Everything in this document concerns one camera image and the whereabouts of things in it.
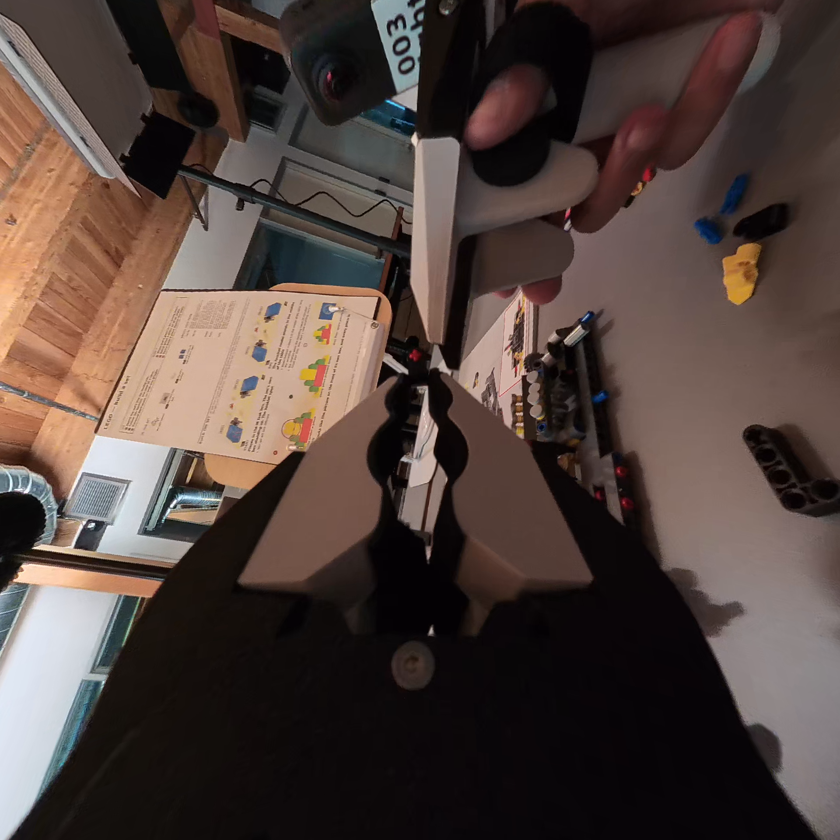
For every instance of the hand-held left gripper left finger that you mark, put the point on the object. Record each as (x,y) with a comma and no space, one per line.
(308,525)

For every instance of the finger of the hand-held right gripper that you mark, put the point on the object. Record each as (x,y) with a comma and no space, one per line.
(433,243)
(460,308)

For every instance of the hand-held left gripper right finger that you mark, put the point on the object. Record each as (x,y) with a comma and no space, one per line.
(525,525)

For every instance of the lego instruction booklet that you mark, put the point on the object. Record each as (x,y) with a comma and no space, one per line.
(485,341)

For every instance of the small black lego connector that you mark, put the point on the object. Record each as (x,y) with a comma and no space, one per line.
(761,221)
(413,380)

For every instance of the lego car chassis model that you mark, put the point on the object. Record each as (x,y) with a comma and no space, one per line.
(564,407)

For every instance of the black angled lego beam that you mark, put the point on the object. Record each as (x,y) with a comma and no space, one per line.
(787,469)

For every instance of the blue lego pin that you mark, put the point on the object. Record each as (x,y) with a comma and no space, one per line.
(709,229)
(735,193)

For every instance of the small yellow lego connector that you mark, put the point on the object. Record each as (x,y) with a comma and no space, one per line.
(741,272)

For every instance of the person's right hand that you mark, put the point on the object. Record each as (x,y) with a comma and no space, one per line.
(709,85)

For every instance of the black metal pole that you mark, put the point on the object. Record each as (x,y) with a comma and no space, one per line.
(282,197)

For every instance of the wooden instruction board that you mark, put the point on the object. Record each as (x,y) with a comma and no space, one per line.
(249,367)

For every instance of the metal vent grille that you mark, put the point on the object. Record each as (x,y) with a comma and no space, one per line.
(98,497)

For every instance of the white ceiling appliance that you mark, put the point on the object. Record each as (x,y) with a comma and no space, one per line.
(65,85)

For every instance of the silver air duct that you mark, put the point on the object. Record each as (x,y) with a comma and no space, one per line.
(19,485)

